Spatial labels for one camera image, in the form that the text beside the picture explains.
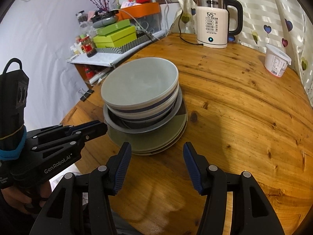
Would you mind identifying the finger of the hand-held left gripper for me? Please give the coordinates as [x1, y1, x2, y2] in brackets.
[26, 122, 108, 161]
[37, 121, 98, 134]

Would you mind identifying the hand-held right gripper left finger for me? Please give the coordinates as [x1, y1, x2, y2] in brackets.
[29, 142, 132, 235]

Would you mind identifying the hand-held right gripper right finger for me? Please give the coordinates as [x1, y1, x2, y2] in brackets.
[183, 142, 285, 235]

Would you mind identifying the grey-green plate fish print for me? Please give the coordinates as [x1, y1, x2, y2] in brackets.
[111, 127, 189, 153]
[108, 100, 188, 150]
[127, 132, 187, 156]

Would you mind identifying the person's left hand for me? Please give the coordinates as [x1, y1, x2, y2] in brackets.
[1, 183, 52, 214]

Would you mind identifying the black binder clip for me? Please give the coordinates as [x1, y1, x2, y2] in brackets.
[78, 88, 94, 102]

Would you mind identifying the white marble board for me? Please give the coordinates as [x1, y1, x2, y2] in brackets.
[66, 51, 130, 67]

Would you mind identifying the red figurine jar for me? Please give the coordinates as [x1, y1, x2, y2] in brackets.
[82, 35, 97, 57]

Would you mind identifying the black white zigzag box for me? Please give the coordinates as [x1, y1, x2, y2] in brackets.
[95, 32, 157, 54]

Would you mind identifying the lime green box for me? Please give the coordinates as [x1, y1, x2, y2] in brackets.
[93, 26, 137, 49]

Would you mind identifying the dark green box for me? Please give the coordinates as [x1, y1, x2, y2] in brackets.
[96, 20, 131, 35]

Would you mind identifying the grey oval device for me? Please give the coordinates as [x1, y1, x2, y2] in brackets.
[91, 15, 119, 28]

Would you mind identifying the glass jar dark lid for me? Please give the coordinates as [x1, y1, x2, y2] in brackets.
[76, 11, 90, 27]

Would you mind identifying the clear plastic box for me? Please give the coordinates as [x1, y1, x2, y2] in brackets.
[132, 12, 163, 33]

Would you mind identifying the white plastic tub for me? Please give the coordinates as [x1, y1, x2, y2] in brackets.
[264, 43, 292, 77]

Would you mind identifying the cream electric kettle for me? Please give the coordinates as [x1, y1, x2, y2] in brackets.
[192, 0, 244, 49]

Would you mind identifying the heart-print curtain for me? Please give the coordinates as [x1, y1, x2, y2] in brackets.
[169, 0, 313, 98]

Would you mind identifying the white cable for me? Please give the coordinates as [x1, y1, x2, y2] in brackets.
[117, 8, 142, 30]

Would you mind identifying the black kettle power cable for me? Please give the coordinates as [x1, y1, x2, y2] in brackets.
[178, 7, 204, 46]

